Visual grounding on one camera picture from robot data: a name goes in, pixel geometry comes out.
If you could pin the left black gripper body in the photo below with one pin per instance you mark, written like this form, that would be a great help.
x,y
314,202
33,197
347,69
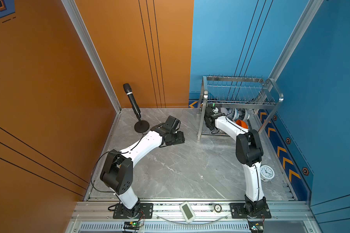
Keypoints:
x,y
176,138

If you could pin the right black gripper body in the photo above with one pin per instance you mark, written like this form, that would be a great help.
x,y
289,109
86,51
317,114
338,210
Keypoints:
x,y
207,125

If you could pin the white red patterned bowl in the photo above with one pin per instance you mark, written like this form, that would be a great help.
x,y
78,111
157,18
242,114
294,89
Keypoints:
x,y
224,110

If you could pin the orange bowl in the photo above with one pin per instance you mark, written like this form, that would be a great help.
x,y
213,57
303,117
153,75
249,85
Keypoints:
x,y
242,124

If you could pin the dark flower-shaped bowl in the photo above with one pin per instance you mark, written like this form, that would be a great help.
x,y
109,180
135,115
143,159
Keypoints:
x,y
246,115

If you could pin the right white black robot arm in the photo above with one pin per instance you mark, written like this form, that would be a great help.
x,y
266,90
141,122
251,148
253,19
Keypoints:
x,y
249,153

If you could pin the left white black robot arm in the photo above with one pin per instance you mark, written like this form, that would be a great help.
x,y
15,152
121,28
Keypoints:
x,y
118,170

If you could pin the steel two-tier dish rack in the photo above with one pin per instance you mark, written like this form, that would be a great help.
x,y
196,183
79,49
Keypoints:
x,y
239,92

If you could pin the black microphone on stand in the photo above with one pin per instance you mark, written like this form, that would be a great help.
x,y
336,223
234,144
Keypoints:
x,y
141,126

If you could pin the white digital timer display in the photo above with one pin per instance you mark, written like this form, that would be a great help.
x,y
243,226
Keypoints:
x,y
187,212

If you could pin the white analog alarm clock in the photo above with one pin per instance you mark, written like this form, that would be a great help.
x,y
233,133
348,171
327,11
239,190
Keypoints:
x,y
267,173

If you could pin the small round gauge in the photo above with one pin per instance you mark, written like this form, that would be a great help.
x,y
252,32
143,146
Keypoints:
x,y
217,208

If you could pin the left circuit board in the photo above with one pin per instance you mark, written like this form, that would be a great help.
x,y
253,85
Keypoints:
x,y
132,226

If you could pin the circuit board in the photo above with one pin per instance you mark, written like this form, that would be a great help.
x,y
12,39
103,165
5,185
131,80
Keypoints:
x,y
132,226
256,227

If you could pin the right circuit board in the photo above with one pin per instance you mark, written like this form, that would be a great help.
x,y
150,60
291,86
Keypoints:
x,y
256,227

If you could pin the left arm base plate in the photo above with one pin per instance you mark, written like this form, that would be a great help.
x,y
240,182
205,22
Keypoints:
x,y
145,210

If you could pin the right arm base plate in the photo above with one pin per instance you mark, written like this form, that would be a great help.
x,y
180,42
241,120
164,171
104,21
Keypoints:
x,y
239,211

